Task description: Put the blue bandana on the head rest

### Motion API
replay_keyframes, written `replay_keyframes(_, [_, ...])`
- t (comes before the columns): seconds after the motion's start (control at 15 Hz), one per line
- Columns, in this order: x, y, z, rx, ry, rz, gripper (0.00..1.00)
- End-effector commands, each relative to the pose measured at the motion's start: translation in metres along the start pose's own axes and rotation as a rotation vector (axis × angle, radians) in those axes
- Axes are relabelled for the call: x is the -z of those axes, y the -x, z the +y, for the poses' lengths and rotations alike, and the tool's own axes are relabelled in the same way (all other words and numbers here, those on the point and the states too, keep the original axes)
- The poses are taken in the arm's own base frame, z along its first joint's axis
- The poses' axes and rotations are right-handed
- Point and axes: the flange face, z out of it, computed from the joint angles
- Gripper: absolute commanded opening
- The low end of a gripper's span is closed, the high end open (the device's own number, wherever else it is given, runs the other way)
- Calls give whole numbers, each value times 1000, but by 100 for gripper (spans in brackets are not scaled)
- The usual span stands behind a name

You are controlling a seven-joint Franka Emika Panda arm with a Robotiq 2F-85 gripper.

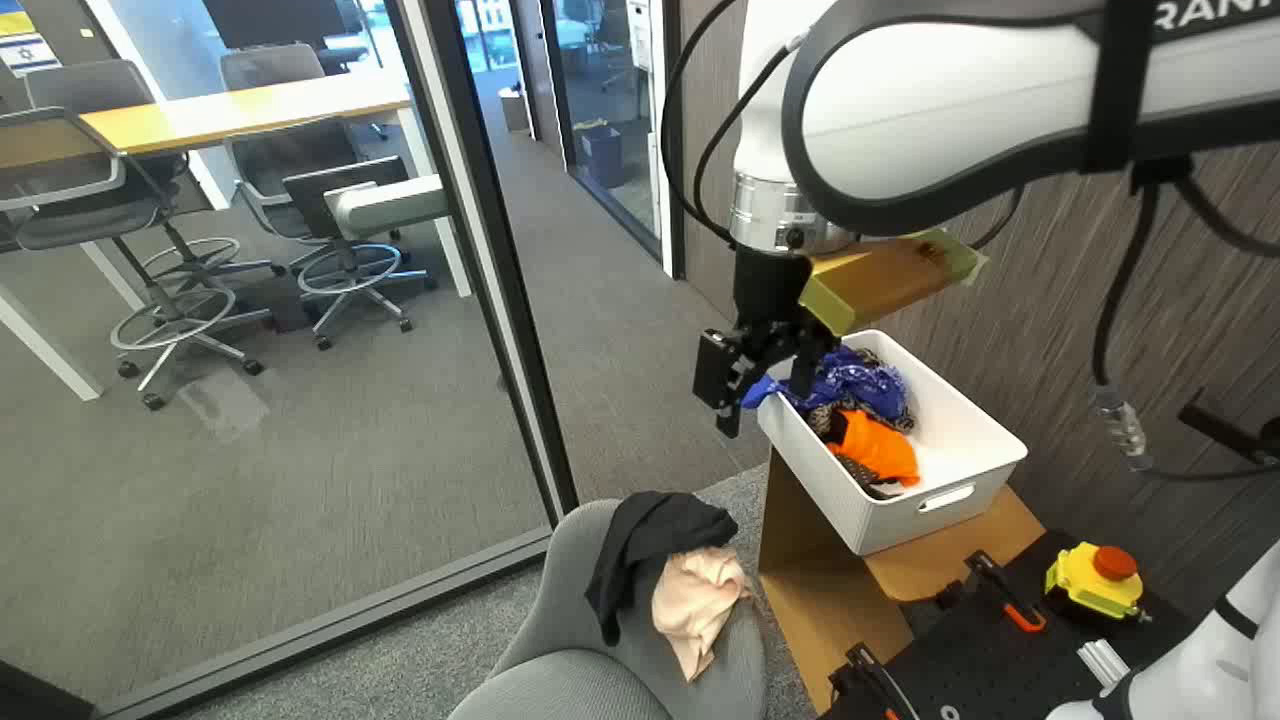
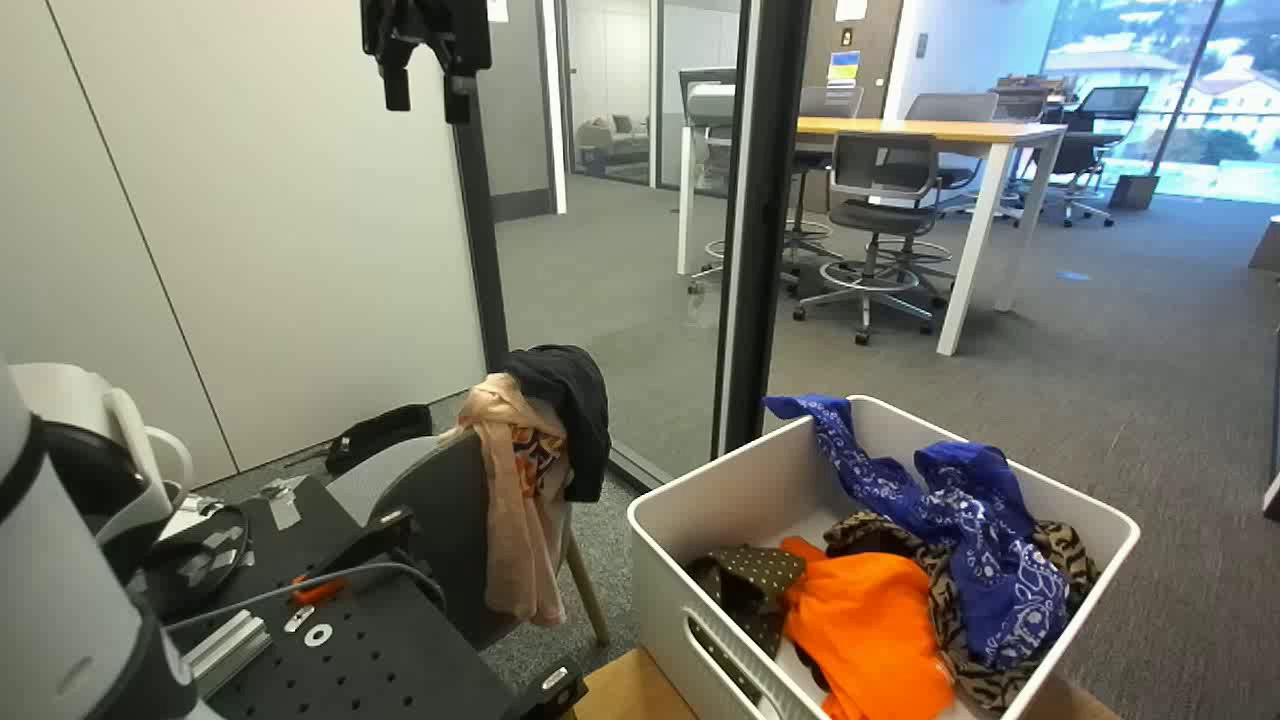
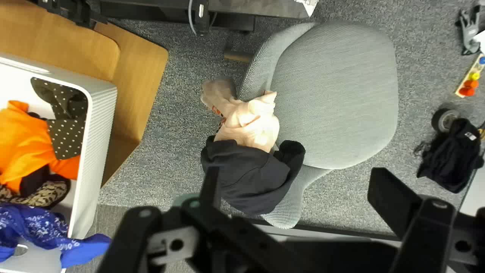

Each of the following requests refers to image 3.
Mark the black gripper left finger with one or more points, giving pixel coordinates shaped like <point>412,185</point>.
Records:
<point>145,237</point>

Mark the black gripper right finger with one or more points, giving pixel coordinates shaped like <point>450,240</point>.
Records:
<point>403,221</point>

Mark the blue paisley bandana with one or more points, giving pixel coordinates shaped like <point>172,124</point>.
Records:
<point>34,229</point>

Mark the black fabric bag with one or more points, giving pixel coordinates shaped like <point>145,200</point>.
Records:
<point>448,156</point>

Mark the white plastic storage bin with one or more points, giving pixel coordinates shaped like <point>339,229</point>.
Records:
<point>92,152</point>

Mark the small black wheel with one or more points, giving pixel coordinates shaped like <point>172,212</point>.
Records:
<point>444,118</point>

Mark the black cloth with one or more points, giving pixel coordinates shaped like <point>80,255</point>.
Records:
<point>247,174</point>

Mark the dark polka dot cloth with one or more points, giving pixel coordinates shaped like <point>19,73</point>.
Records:
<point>62,121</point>

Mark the grey office chair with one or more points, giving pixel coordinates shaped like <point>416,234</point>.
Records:
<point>333,96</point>

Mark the light wooden panel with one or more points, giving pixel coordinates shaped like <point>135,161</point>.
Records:
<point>54,45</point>
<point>136,91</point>

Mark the orange cloth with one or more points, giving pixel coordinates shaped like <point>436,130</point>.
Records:
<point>24,146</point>

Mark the beige cloth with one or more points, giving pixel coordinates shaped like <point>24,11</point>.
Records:
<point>250,121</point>

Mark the colourful toy board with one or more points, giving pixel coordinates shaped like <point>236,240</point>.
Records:
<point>471,80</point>

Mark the grey metal stand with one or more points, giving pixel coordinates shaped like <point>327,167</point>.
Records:
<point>471,27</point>

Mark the dark desk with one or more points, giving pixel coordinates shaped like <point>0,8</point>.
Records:
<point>151,9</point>

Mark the white paper sheet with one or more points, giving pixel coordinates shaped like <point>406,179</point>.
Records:
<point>307,6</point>

